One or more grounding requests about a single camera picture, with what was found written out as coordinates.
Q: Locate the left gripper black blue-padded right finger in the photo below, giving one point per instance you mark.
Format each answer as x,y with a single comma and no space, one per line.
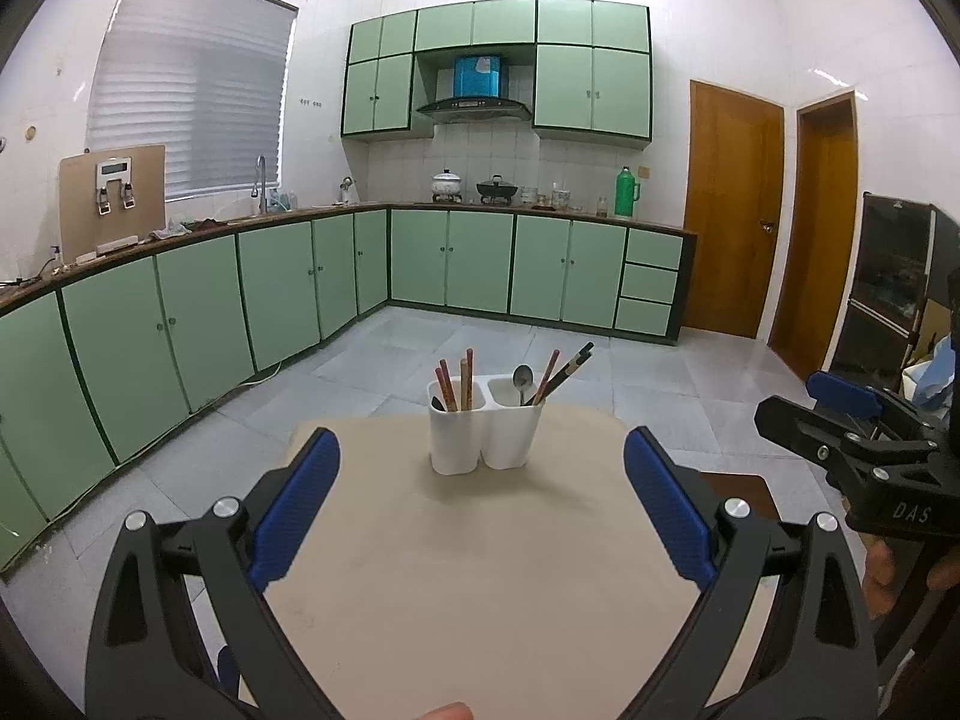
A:
779,628

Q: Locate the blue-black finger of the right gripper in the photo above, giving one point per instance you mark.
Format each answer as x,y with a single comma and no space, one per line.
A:
844,393

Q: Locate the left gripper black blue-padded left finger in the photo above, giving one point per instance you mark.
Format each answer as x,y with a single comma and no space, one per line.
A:
182,628

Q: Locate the plain long bamboo chopstick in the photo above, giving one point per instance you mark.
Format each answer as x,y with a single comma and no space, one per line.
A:
465,386

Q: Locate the green lower kitchen cabinets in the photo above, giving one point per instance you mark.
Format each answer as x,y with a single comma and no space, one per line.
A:
99,366

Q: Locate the green kitchen cabinets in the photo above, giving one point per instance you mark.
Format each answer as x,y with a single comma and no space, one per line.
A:
584,67
99,366

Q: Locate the green upper kitchen cabinets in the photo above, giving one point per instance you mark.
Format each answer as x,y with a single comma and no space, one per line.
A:
584,67

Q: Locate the person's right hand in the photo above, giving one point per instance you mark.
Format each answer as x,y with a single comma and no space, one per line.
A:
878,583

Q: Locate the person's left hand fingertip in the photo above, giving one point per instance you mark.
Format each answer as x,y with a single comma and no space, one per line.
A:
453,711

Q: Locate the blue bag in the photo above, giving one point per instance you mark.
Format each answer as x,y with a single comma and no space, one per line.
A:
928,384

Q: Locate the right wooden door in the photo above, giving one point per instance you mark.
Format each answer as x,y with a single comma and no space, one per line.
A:
822,234

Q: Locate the wooden door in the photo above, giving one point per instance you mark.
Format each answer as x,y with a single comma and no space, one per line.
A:
822,234
733,201

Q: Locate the black glass cabinet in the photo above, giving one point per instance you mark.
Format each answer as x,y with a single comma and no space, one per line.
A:
897,309

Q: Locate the beige table cloth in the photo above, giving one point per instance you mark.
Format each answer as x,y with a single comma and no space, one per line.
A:
540,592

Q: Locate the left wooden door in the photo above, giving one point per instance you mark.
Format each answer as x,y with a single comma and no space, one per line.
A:
733,201

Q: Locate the green thermos jug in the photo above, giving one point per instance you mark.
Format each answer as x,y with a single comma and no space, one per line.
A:
627,193

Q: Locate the metal spoon in holder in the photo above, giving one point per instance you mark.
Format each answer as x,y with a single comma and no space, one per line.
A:
523,380

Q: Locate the white double utensil holder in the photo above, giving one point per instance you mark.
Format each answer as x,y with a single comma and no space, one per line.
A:
498,432

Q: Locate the black wok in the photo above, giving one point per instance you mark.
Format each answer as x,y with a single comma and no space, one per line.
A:
496,191

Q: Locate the brown cardboard board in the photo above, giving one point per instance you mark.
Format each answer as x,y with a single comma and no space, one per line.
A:
107,197

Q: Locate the white cooking pot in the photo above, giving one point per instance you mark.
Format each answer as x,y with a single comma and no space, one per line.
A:
446,187

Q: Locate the black range hood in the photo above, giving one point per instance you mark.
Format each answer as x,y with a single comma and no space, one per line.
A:
475,108

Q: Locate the chrome sink faucet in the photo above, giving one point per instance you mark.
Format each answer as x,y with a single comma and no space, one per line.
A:
259,191

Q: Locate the window blinds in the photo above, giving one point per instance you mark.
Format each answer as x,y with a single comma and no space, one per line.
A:
205,79

